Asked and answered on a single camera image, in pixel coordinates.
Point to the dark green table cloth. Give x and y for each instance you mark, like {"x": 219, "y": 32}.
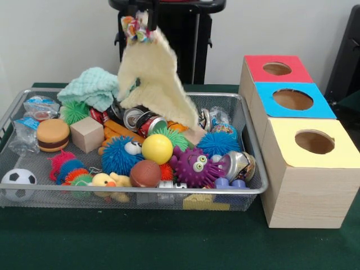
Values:
{"x": 168, "y": 242}

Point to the mint green cloth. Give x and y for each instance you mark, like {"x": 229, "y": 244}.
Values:
{"x": 90, "y": 87}

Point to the dark green side-table cloth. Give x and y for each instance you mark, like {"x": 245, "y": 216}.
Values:
{"x": 351, "y": 106}

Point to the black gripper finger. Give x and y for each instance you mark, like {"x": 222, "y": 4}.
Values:
{"x": 152, "y": 15}
{"x": 132, "y": 6}

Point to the multicolour spiky caterpillar toy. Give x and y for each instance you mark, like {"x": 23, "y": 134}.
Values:
{"x": 71, "y": 170}

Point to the plain wooden cube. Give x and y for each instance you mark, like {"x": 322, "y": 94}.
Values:
{"x": 87, "y": 135}

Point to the yellow smiley ball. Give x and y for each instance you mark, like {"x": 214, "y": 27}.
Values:
{"x": 157, "y": 149}

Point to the toy hamburger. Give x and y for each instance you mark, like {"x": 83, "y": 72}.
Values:
{"x": 53, "y": 135}

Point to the purple spiky monster toy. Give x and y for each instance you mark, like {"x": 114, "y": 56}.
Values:
{"x": 191, "y": 168}

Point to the brown toy football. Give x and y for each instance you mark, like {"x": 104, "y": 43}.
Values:
{"x": 144, "y": 173}

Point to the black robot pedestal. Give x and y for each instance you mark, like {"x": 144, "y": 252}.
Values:
{"x": 185, "y": 50}

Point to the blue spiky rubber ball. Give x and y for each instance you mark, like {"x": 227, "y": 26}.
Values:
{"x": 119, "y": 156}
{"x": 218, "y": 144}

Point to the black and white soccer ball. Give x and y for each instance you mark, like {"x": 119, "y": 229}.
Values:
{"x": 19, "y": 178}

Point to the wooden box with three holes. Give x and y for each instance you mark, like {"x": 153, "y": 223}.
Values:
{"x": 309, "y": 197}

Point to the cream waffle cloth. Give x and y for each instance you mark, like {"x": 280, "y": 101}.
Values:
{"x": 152, "y": 78}

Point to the black stand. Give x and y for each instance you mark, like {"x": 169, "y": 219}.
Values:
{"x": 346, "y": 56}

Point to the shallow mesh bin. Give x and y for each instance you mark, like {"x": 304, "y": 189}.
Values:
{"x": 140, "y": 201}

